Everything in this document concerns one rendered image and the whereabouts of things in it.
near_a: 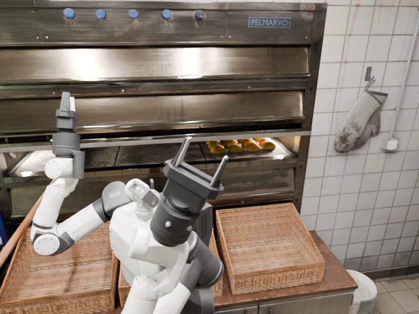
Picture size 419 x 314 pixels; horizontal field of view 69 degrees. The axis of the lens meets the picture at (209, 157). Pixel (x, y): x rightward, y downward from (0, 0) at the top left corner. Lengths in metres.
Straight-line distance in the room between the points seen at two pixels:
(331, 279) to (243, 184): 0.78
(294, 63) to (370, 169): 0.98
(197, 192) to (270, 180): 1.56
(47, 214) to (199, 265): 0.58
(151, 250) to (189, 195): 0.15
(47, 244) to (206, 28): 1.28
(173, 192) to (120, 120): 1.24
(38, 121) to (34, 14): 0.54
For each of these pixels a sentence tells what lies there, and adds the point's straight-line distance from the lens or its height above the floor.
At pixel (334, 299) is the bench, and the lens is 2.13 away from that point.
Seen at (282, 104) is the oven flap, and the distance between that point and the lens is 1.96.
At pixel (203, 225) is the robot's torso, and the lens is 1.09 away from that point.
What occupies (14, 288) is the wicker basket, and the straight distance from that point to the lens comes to 2.12.
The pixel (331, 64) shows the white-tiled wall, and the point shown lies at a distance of 2.05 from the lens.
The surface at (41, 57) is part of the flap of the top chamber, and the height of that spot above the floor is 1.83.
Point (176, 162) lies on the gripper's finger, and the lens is 0.60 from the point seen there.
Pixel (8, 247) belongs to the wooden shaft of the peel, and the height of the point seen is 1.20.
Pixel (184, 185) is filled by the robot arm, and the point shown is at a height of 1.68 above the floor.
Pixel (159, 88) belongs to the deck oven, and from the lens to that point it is 1.79.
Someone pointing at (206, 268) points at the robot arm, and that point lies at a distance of 0.90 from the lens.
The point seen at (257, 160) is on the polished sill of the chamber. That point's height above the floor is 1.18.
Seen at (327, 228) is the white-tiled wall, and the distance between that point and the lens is 2.54.
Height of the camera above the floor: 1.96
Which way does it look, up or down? 22 degrees down
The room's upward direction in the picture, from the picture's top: straight up
